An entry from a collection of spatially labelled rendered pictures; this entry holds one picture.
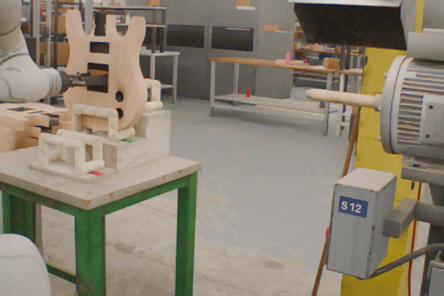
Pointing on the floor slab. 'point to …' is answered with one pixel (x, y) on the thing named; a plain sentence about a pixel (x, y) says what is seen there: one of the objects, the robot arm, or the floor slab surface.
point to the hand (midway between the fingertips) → (97, 78)
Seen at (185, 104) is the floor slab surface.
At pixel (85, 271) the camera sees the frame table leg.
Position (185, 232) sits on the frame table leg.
